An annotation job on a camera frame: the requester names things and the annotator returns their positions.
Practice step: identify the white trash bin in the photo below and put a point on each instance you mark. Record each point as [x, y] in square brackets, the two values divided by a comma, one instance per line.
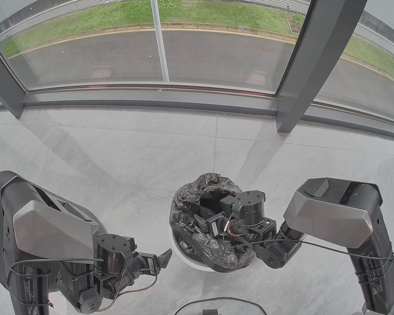
[187, 258]

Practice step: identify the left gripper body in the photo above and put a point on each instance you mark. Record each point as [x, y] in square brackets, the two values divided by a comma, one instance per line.
[141, 264]

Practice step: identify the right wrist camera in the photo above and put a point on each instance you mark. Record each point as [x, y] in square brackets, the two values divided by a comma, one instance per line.
[227, 205]

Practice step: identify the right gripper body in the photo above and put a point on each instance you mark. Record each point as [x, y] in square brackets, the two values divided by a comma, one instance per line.
[221, 228]

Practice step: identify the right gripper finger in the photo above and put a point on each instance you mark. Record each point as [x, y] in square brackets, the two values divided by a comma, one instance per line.
[201, 223]

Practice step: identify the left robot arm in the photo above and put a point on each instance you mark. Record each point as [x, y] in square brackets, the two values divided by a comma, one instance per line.
[52, 231]

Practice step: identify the window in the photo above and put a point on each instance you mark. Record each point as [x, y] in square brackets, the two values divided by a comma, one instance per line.
[318, 61]

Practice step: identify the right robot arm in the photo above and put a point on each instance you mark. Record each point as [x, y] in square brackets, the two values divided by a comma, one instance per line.
[331, 215]

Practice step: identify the black plastic bag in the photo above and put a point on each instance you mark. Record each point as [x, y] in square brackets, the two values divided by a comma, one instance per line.
[187, 205]

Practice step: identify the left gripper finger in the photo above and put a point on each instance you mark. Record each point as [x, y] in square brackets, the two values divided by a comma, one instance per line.
[164, 259]

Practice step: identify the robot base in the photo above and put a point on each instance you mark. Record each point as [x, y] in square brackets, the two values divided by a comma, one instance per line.
[211, 312]

